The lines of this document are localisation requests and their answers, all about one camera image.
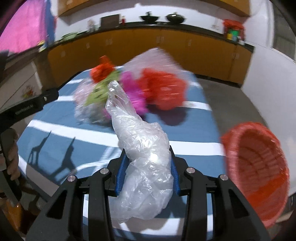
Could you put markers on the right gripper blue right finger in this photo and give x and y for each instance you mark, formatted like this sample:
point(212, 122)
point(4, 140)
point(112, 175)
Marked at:
point(174, 172)

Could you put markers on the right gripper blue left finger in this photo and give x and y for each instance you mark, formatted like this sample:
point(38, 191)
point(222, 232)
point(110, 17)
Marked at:
point(120, 176)

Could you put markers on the clear plastic bag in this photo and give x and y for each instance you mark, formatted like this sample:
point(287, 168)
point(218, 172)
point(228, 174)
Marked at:
point(148, 183)

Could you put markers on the large bubble wrap sheet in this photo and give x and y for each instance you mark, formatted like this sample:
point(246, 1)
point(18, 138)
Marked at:
point(94, 113)

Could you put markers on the green patterned snack bag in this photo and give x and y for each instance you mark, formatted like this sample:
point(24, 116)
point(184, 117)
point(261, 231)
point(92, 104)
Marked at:
point(99, 93)

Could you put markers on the magenta plastic bag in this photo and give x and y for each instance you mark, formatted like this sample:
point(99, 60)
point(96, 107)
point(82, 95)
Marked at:
point(135, 94)

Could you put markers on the large red plastic bag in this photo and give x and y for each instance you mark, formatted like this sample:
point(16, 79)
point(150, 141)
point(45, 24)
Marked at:
point(163, 89)

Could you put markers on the small red plastic bag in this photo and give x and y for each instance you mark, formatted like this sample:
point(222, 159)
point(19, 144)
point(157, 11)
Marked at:
point(101, 71)

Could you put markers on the pinkish bubble wrap sheet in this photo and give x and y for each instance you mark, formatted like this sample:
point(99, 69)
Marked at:
point(156, 59)

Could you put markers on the red plastic trash basket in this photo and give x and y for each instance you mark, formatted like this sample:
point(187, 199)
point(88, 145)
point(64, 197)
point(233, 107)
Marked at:
point(257, 165)

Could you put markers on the lower wooden kitchen cabinets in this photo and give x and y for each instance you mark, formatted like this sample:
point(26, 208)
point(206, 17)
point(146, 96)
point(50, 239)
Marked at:
point(162, 47)

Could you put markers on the person's left hand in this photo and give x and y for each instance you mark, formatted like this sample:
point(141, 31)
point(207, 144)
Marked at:
point(13, 158)

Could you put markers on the white cabinet with flower sticker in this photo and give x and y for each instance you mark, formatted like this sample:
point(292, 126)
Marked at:
point(19, 78)

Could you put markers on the blue white striped tablecloth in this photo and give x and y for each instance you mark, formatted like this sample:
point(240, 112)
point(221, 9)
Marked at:
point(55, 145)

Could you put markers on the pink and blue hanging cloth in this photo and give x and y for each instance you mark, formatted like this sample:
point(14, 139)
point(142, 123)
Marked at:
point(31, 25)

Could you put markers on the green basin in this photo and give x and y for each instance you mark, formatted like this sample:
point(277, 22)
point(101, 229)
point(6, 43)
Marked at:
point(69, 36)

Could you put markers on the glass jar on counter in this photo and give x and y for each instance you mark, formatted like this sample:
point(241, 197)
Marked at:
point(91, 25)

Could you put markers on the upper wooden cabinets left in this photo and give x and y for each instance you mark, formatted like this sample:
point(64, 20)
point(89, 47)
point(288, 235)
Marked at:
point(68, 7)

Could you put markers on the dark cutting board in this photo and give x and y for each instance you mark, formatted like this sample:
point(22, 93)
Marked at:
point(111, 21)

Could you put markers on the black wok left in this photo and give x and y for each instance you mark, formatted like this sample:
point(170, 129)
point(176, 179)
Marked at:
point(148, 18)

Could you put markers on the red bag with condiments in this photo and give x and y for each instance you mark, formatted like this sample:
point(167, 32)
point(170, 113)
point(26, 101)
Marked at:
point(233, 30)

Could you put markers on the black wok with lid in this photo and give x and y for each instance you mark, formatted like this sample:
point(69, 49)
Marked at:
point(175, 18)

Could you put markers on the upper wooden cabinets right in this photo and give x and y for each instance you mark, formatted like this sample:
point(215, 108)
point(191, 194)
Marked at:
point(237, 7)

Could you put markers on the barred window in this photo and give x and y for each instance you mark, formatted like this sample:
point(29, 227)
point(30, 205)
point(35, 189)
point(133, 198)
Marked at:
point(284, 30)

